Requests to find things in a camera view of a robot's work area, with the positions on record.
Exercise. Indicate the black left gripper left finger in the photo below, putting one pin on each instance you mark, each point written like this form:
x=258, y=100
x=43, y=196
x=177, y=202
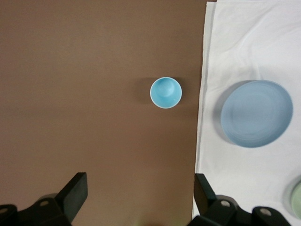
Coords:
x=73, y=195

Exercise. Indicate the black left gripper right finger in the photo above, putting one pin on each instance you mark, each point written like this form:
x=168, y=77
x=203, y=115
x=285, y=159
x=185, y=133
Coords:
x=204, y=197

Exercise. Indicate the small blue cup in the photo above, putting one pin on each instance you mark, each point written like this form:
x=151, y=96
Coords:
x=165, y=93

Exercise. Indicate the pale green plate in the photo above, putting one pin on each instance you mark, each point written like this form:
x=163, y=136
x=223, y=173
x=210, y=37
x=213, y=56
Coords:
x=296, y=200

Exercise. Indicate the white cloth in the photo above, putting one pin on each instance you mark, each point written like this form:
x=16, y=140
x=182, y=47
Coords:
x=247, y=47

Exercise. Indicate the blue round plate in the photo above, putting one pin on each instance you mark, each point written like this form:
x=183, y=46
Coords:
x=256, y=114

